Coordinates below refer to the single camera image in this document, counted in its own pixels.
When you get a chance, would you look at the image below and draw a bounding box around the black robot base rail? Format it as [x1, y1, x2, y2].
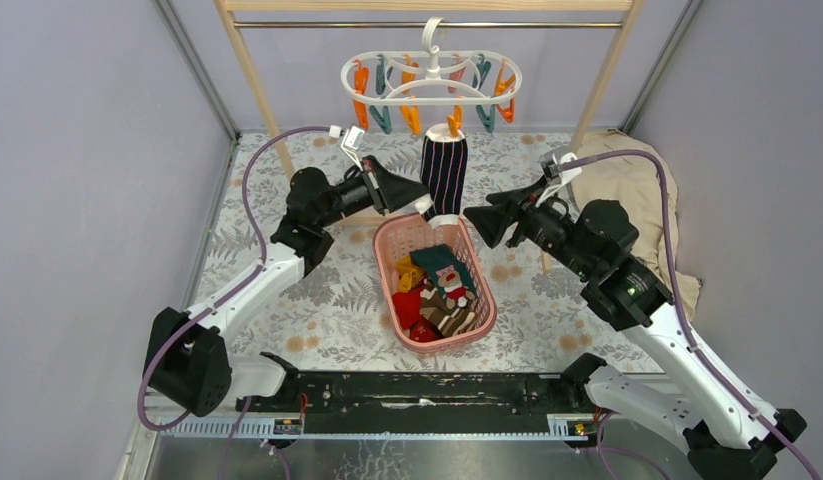
[236, 371, 597, 437]

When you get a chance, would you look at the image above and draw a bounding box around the purple cable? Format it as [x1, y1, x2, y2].
[559, 148, 822, 480]
[136, 125, 333, 433]

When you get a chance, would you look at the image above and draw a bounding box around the red santa sock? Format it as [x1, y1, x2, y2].
[392, 287, 442, 343]

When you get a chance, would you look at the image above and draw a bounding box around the brown white striped sock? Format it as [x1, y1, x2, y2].
[420, 285, 477, 337]

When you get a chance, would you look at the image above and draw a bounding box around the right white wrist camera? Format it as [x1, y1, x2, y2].
[535, 146, 582, 207]

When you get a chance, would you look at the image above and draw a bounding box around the pink plastic laundry basket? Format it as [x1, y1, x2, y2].
[373, 214, 497, 354]

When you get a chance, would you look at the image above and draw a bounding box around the black white striped sock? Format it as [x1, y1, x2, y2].
[420, 123, 469, 228]

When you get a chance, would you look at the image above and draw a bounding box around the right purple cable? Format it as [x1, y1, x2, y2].
[559, 148, 822, 480]

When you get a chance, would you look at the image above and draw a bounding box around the teal sock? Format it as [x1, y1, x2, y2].
[410, 244, 478, 307]

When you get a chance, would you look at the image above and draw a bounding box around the mustard yellow sock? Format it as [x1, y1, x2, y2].
[395, 255, 427, 293]

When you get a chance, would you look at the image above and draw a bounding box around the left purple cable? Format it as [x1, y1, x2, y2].
[136, 125, 333, 433]

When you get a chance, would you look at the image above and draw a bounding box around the white clip sock hanger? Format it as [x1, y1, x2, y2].
[340, 17, 523, 107]

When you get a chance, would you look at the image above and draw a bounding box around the beige cloth pile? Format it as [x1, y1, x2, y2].
[570, 132, 679, 286]

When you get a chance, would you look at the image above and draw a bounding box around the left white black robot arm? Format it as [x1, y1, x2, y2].
[143, 155, 429, 417]

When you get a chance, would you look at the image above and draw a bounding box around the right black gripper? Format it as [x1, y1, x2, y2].
[461, 173, 595, 279]

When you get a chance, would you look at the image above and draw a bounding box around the wooden clothes rack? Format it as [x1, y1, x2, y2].
[214, 0, 644, 273]

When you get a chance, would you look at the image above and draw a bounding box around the yellow orange clothes peg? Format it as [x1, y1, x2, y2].
[447, 105, 463, 138]

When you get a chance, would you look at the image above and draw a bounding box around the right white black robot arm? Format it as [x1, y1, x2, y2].
[464, 182, 806, 479]

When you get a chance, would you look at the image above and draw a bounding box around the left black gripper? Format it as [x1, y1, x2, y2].
[314, 155, 428, 230]

